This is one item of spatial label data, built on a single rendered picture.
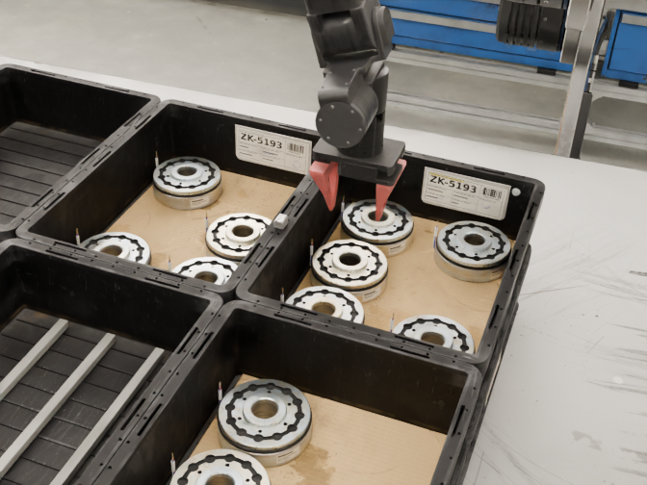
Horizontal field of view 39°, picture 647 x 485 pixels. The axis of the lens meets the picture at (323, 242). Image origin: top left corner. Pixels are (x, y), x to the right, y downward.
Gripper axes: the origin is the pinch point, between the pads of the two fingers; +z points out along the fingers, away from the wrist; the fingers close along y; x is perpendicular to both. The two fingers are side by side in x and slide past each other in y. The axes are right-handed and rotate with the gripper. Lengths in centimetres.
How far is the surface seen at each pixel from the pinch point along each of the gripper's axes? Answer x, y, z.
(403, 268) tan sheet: 5.0, 6.0, 11.9
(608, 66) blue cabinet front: 190, 27, 59
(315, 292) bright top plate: -7.7, -2.5, 8.8
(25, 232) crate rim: -18.2, -37.1, 1.6
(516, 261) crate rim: -0.9, 21.1, 2.0
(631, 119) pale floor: 228, 40, 95
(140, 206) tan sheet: 4.8, -34.7, 11.6
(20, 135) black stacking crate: 16, -63, 12
